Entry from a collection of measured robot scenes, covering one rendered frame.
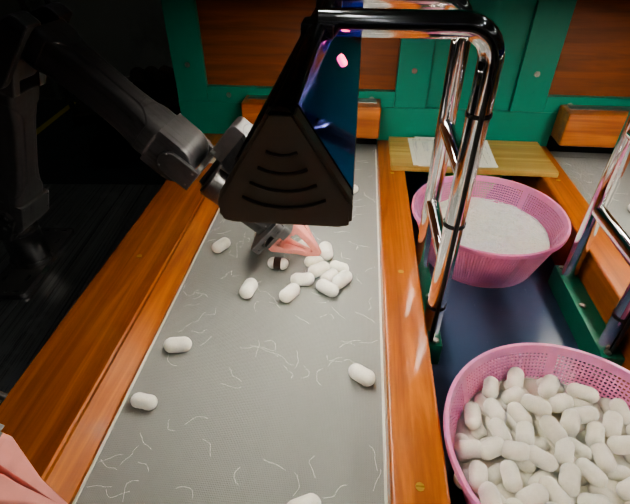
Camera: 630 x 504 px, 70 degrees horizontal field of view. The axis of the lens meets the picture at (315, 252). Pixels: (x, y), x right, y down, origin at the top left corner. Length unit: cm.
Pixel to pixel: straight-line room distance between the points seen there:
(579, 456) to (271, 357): 36
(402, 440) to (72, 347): 40
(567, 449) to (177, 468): 40
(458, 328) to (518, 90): 57
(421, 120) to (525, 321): 51
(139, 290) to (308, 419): 30
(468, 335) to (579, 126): 55
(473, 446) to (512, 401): 8
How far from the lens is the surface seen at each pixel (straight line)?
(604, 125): 113
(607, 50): 115
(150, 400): 56
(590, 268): 83
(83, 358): 62
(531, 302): 83
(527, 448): 56
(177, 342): 61
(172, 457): 54
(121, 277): 72
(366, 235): 79
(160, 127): 65
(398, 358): 56
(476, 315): 77
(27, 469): 43
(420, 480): 49
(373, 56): 105
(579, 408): 62
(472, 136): 49
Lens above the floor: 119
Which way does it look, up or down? 37 degrees down
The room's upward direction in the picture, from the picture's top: straight up
